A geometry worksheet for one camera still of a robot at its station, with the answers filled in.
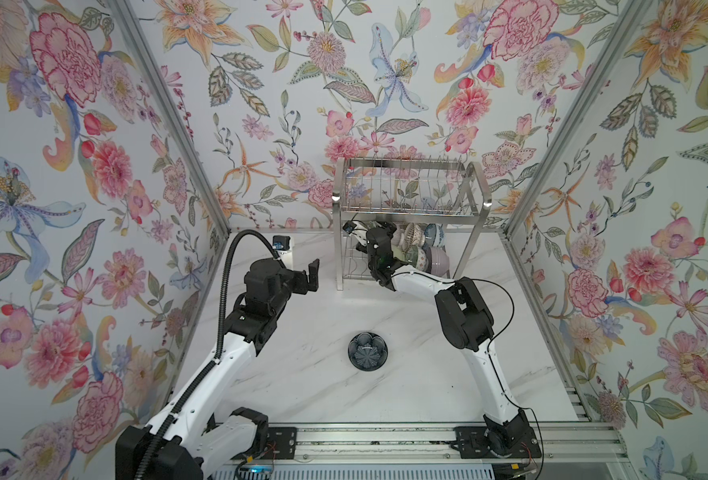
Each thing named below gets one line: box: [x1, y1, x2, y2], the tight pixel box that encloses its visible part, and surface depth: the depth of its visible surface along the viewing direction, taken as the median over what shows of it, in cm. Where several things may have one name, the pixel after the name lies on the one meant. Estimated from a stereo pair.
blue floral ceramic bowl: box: [424, 223, 446, 248], surface depth 106 cm
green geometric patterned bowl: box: [405, 245, 432, 272], surface depth 100 cm
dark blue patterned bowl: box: [348, 332, 388, 372], surface depth 89 cm
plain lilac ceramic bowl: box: [429, 246, 450, 276], surface depth 98 cm
